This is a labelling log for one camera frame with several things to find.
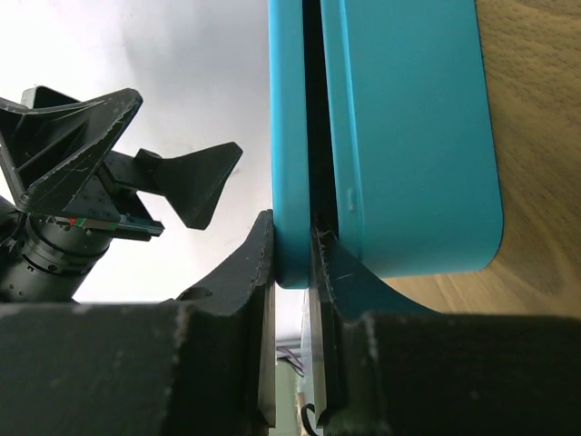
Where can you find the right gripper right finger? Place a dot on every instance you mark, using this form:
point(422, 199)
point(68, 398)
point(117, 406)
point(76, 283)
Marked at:
point(386, 365)

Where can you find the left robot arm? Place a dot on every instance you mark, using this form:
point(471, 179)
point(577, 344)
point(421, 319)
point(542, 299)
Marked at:
point(42, 261)

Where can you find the blue tin lid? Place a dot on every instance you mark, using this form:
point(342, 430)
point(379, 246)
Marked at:
point(290, 177)

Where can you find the blue tin box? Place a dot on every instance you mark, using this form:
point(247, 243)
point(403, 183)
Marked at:
point(412, 144)

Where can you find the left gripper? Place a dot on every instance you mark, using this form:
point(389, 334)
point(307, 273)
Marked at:
point(57, 163)

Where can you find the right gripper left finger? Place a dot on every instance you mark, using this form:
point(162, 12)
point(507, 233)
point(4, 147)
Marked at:
point(203, 364)

